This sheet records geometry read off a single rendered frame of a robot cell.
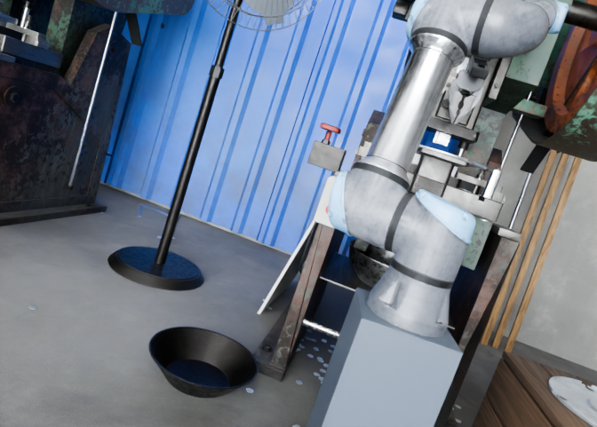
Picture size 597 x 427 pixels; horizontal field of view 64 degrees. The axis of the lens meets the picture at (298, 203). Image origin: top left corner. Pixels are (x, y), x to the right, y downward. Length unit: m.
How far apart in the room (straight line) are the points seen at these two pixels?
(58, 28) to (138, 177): 1.15
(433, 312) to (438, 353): 0.07
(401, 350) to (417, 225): 0.21
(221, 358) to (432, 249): 0.82
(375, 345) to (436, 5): 0.65
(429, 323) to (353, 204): 0.25
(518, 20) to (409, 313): 0.57
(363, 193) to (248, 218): 2.07
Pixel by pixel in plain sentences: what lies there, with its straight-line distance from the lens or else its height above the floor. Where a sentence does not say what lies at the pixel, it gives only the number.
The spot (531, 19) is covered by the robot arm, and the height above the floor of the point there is 1.04.
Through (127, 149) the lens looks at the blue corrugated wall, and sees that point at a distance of 3.18.
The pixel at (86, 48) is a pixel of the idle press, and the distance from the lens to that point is 2.36.
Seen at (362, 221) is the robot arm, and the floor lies 0.59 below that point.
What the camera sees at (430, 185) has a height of 0.69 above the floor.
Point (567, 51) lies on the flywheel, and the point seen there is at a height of 1.31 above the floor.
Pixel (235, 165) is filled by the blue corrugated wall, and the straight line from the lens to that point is 2.92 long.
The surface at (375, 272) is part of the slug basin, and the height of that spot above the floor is 0.37.
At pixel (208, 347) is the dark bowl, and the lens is 1.49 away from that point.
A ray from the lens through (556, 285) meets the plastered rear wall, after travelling 3.03.
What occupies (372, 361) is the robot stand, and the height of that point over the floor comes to 0.38.
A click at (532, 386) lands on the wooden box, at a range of 1.24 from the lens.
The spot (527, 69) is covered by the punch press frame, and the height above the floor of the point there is 1.10.
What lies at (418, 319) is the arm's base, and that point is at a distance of 0.86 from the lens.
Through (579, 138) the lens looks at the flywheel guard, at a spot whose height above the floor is 0.95.
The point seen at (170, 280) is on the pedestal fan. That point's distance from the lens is 1.90.
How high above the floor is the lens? 0.71
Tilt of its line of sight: 8 degrees down
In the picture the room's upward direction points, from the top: 19 degrees clockwise
